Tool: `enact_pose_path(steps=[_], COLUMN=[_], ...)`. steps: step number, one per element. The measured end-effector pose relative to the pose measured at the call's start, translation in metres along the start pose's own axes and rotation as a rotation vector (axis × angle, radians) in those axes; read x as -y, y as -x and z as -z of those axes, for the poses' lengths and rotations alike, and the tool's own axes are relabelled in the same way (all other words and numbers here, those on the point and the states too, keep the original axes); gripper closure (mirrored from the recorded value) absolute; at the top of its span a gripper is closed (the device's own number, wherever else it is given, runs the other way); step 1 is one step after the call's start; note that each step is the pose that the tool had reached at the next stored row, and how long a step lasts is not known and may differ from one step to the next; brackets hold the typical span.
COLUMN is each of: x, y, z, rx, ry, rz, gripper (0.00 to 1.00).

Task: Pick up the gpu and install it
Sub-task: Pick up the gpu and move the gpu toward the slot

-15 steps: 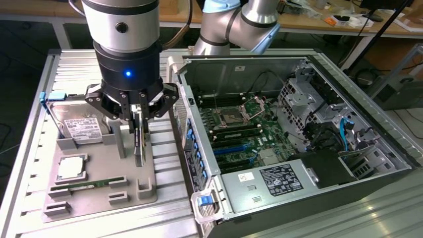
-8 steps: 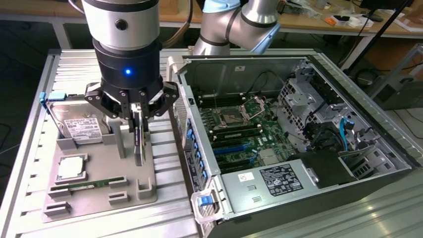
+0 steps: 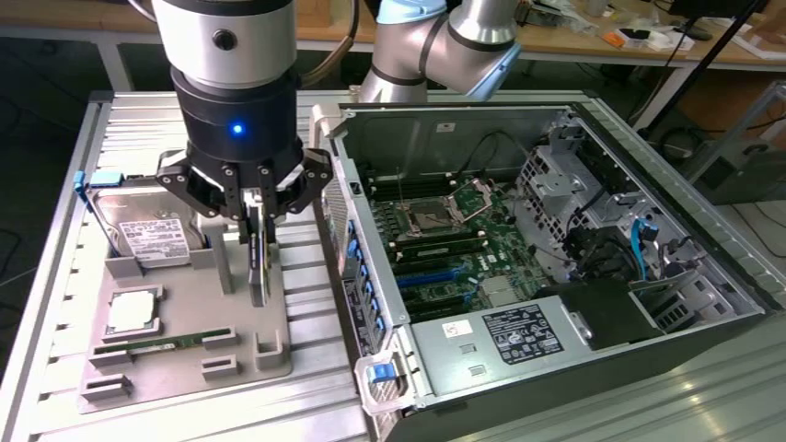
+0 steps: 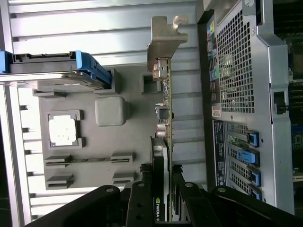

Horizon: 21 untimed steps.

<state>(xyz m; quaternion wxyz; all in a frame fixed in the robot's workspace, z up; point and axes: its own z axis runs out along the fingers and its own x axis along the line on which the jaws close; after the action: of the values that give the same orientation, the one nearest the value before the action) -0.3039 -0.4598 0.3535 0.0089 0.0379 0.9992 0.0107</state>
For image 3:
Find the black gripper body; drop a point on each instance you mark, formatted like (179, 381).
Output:
(239, 124)

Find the green graphics card black shroud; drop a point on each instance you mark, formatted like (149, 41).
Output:
(260, 267)

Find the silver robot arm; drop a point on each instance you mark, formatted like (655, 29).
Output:
(220, 46)

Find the thin locking lever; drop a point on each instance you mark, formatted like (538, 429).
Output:
(400, 184)

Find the hard disk blue carrier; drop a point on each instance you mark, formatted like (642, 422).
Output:
(147, 225)

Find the CPU socket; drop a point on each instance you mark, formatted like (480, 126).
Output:
(429, 216)

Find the green RAM stick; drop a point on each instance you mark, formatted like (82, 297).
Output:
(165, 343)
(439, 248)

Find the metal socket cover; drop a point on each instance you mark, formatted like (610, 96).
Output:
(472, 200)

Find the gray parts rack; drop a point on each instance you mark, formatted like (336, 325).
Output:
(184, 313)

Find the silver CPU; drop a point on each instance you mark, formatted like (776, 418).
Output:
(131, 310)

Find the green motherboard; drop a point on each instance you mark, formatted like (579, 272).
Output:
(509, 258)

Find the silver chipset heatsink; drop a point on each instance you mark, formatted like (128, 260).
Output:
(497, 292)

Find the silver disk bay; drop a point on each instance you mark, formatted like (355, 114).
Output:
(555, 184)

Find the blue case latch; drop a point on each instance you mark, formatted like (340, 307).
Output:
(380, 373)

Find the gray power supply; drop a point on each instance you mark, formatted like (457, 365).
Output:
(465, 368)

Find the white plastic part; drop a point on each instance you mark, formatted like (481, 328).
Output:
(659, 41)

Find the dark gray floor cabinet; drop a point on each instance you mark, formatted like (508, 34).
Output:
(755, 179)

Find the black tripod pole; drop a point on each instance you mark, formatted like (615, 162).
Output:
(724, 38)

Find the open black PC case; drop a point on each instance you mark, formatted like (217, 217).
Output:
(675, 377)

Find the black monitor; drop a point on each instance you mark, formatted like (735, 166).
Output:
(706, 7)

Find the wooden desk white frame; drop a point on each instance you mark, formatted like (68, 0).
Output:
(61, 18)
(654, 55)

